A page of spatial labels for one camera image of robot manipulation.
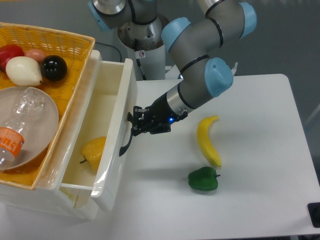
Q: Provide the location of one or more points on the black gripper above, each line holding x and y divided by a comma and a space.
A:
154, 119

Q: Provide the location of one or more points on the white top drawer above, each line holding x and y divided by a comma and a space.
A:
113, 97

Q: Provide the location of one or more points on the robot base column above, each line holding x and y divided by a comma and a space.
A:
139, 27

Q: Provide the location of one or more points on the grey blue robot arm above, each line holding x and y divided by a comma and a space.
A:
204, 78

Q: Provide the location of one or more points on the white drawer cabinet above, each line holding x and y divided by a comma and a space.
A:
65, 186

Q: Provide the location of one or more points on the yellow toy bell pepper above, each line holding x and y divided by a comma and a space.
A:
92, 152

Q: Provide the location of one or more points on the yellow toy banana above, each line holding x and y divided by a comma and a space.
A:
204, 141

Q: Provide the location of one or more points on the green toy bell pepper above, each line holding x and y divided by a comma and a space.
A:
203, 179

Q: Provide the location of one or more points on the yellow wicker basket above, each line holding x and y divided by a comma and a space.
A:
75, 49

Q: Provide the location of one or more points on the grey plastic bowl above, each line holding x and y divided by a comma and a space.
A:
41, 132

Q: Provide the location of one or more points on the black toy ball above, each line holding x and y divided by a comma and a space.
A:
54, 68

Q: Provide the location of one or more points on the clear plastic bottle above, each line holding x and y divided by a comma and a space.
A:
27, 106

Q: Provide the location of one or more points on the pink toy fruit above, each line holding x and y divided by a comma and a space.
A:
37, 54

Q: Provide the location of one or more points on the white toy pear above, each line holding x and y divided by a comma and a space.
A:
24, 71

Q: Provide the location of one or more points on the red toy pepper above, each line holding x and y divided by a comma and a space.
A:
7, 52

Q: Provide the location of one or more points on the black device at edge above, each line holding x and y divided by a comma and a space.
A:
314, 213

